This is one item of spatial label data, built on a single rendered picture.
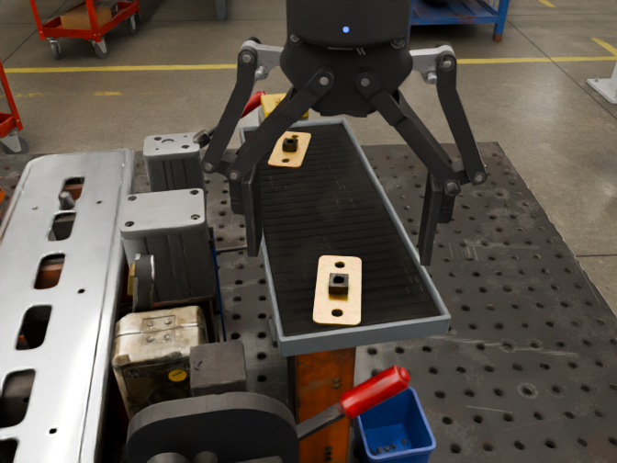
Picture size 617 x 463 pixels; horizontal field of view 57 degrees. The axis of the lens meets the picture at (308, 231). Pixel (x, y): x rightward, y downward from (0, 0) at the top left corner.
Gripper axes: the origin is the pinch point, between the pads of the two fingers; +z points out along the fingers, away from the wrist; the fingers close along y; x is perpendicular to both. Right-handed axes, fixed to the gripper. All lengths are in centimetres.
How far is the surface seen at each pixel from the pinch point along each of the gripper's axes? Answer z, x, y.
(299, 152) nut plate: 5.2, -23.2, 5.4
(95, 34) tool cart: 101, -350, 182
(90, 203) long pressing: 21, -34, 39
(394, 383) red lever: 6.1, 8.9, -4.6
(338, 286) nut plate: 4.2, 0.9, -0.1
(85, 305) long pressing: 21.4, -11.9, 30.9
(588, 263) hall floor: 122, -150, -99
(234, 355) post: 11.6, 2.7, 8.9
